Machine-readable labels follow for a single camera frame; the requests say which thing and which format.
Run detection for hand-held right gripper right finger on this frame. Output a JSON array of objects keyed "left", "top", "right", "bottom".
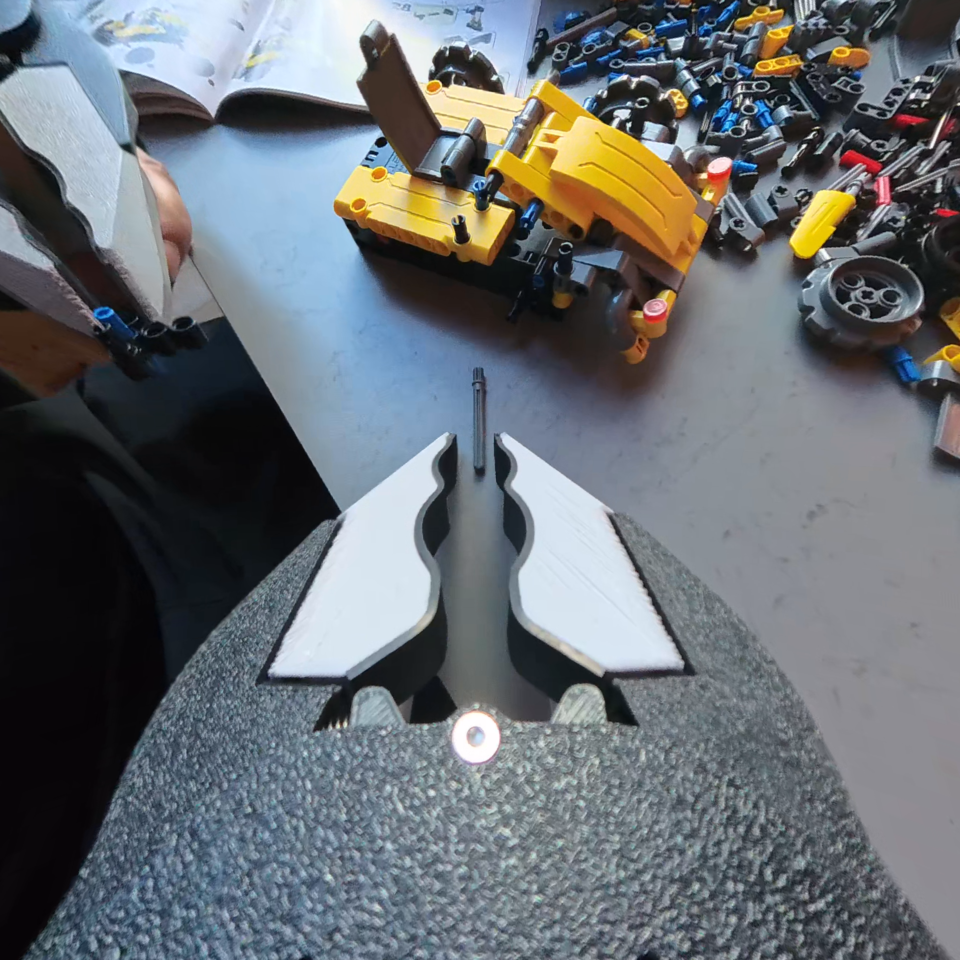
[{"left": 494, "top": 435, "right": 693, "bottom": 681}]

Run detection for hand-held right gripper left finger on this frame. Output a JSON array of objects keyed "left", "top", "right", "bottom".
[{"left": 261, "top": 435, "right": 457, "bottom": 685}]

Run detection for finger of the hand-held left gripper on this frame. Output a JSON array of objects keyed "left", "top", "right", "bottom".
[
  {"left": 0, "top": 198, "right": 121, "bottom": 349},
  {"left": 0, "top": 57, "right": 177, "bottom": 325}
]

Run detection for black brick connector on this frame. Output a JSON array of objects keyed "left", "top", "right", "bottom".
[{"left": 111, "top": 312, "right": 210, "bottom": 364}]

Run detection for grey brick axle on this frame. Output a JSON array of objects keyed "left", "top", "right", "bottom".
[{"left": 468, "top": 366, "right": 490, "bottom": 475}]

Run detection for yellow toy brick vehicle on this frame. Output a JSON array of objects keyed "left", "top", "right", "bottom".
[{"left": 332, "top": 20, "right": 736, "bottom": 369}]

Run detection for grey desk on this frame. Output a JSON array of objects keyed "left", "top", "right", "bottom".
[{"left": 135, "top": 0, "right": 960, "bottom": 960}]

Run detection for person's left hand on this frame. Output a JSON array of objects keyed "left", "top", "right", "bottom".
[{"left": 138, "top": 147, "right": 198, "bottom": 289}]

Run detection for person's legs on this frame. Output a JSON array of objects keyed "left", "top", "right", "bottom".
[{"left": 0, "top": 323, "right": 339, "bottom": 960}]

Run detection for building instruction booklet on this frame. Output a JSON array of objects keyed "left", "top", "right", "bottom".
[{"left": 68, "top": 0, "right": 544, "bottom": 124}]

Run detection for pile of loose toy bricks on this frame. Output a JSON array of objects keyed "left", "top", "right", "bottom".
[{"left": 525, "top": 0, "right": 960, "bottom": 459}]

